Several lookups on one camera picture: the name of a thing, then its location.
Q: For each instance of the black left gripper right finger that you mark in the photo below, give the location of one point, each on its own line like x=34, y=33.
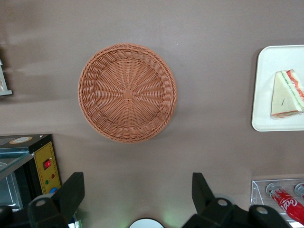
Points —
x=209, y=211

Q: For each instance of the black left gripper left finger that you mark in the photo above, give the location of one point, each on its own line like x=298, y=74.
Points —
x=64, y=204

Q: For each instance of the triangular sandwich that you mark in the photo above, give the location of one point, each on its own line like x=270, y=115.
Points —
x=285, y=99

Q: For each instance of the grey snack tray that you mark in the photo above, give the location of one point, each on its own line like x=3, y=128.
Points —
x=6, y=92

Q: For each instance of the round brown wicker basket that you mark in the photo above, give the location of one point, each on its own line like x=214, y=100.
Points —
x=128, y=95

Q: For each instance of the beige plastic tray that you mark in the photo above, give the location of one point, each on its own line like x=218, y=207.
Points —
x=263, y=95

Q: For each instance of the black food warmer appliance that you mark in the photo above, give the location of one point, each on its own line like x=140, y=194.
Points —
x=45, y=166

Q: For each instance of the clear acrylic bottle rack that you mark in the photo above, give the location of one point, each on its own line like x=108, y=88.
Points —
x=257, y=192

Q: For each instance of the clear pastry snack bag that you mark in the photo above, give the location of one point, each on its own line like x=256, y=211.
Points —
x=2, y=85

